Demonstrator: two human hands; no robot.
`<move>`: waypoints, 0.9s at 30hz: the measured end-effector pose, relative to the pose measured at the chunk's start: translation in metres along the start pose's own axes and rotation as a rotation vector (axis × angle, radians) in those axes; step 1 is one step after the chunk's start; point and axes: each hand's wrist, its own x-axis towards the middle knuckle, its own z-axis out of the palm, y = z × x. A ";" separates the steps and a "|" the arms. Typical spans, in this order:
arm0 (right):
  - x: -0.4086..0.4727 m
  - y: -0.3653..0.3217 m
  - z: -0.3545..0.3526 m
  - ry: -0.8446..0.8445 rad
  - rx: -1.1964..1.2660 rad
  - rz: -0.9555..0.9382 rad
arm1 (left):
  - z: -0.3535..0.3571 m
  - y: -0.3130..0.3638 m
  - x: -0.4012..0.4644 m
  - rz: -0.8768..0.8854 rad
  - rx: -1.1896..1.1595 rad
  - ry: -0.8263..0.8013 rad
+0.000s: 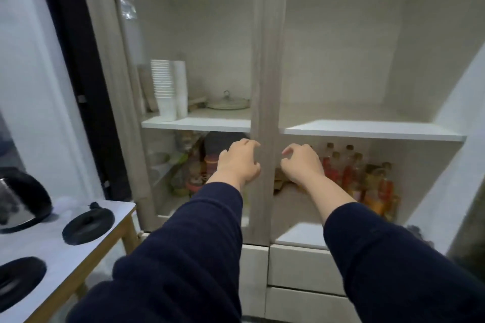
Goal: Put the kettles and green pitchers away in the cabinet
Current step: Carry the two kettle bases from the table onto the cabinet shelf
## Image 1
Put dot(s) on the person's left hand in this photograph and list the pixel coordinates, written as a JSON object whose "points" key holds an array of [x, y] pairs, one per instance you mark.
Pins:
{"points": [[238, 163]]}

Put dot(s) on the person's right hand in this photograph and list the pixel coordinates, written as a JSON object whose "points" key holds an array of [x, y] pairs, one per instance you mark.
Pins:
{"points": [[305, 165]]}

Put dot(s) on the grey wooden cabinet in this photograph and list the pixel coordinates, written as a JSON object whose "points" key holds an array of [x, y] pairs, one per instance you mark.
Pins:
{"points": [[341, 50]]}

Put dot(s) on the black round kettle base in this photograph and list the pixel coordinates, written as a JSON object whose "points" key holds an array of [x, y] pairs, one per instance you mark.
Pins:
{"points": [[89, 224], [19, 281]]}

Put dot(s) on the person's right forearm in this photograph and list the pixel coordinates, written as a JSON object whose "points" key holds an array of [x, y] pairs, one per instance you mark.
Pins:
{"points": [[398, 269]]}

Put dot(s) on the person's left forearm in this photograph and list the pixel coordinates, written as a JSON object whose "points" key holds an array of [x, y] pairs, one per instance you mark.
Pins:
{"points": [[182, 266]]}

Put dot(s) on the orange cup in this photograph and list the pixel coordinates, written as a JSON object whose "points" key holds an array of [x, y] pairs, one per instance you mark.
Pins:
{"points": [[211, 163]]}

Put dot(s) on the red patterned tin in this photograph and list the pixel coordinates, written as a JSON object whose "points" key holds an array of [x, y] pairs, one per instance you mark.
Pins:
{"points": [[195, 184]]}

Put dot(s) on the glass pot lid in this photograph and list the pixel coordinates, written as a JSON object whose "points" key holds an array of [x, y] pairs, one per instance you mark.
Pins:
{"points": [[227, 104]]}

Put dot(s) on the green packet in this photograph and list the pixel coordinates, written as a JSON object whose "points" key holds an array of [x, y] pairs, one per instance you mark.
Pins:
{"points": [[180, 182]]}

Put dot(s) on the group of sauce bottles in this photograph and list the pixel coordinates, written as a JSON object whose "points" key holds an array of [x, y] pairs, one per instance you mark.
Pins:
{"points": [[373, 194]]}

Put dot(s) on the beige plate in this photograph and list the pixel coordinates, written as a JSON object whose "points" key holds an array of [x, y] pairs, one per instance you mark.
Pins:
{"points": [[197, 101]]}

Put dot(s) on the white bowl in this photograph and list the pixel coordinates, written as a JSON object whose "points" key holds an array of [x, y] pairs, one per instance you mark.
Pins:
{"points": [[159, 158]]}

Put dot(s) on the stack of white paper cups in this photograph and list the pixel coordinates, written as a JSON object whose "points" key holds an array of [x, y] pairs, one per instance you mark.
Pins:
{"points": [[166, 110]]}

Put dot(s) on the white drawer front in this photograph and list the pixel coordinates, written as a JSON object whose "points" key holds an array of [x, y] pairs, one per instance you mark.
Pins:
{"points": [[303, 269], [254, 281], [303, 307]]}

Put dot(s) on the white table with wooden legs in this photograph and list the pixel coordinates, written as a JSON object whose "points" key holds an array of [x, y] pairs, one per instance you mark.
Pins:
{"points": [[98, 254]]}

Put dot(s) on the dark wooden door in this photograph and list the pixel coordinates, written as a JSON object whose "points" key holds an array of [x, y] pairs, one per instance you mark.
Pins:
{"points": [[83, 88]]}

